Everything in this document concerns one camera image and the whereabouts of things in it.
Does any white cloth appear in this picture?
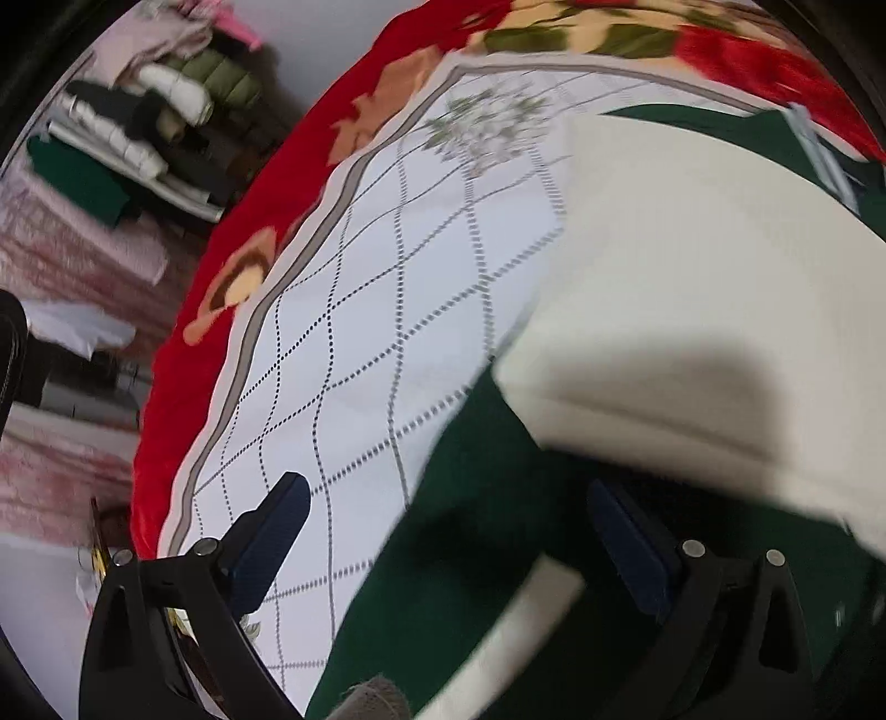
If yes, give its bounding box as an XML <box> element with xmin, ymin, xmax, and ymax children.
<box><xmin>26</xmin><ymin>299</ymin><xmax>137</xmax><ymax>359</ymax></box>

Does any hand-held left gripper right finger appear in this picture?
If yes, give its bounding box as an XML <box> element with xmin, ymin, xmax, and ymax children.
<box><xmin>587</xmin><ymin>479</ymin><xmax>821</xmax><ymax>720</ymax></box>

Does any black chair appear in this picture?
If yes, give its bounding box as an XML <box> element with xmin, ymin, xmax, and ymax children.
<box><xmin>0</xmin><ymin>289</ymin><xmax>30</xmax><ymax>434</ymax></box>

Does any pink fleece jacket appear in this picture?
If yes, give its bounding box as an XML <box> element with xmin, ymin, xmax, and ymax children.
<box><xmin>93</xmin><ymin>0</ymin><xmax>229</xmax><ymax>88</ymax></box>

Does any pink patterned fabric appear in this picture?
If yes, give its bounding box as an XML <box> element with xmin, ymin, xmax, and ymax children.
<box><xmin>0</xmin><ymin>162</ymin><xmax>171</xmax><ymax>306</ymax></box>

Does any beige cloth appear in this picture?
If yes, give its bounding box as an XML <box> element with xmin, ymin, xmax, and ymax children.
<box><xmin>331</xmin><ymin>677</ymin><xmax>411</xmax><ymax>720</ymax></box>

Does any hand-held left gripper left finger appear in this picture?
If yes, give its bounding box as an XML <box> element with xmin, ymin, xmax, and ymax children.
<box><xmin>78</xmin><ymin>472</ymin><xmax>311</xmax><ymax>720</ymax></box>

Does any green hanging garment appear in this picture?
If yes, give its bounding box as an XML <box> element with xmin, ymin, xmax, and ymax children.
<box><xmin>26</xmin><ymin>133</ymin><xmax>134</xmax><ymax>231</ymax></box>

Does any red floral blanket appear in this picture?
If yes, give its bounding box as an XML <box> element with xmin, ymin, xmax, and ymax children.
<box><xmin>130</xmin><ymin>0</ymin><xmax>886</xmax><ymax>562</ymax></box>

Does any white puffer jacket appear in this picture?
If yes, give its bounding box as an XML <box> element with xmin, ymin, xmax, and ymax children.
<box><xmin>50</xmin><ymin>64</ymin><xmax>217</xmax><ymax>182</ymax></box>

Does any black clothes rack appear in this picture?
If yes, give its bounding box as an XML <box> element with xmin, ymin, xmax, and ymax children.
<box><xmin>65</xmin><ymin>79</ymin><xmax>278</xmax><ymax>224</ymax></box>

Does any white diamond patterned floral mat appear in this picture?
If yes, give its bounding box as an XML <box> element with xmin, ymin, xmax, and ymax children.
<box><xmin>158</xmin><ymin>65</ymin><xmax>776</xmax><ymax>700</ymax></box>

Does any olive green puffer jacket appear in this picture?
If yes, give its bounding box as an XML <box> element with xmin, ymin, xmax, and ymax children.
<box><xmin>164</xmin><ymin>52</ymin><xmax>267</xmax><ymax>115</ymax></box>

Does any green and white striped garment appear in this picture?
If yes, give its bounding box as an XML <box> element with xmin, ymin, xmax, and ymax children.
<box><xmin>305</xmin><ymin>104</ymin><xmax>886</xmax><ymax>720</ymax></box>

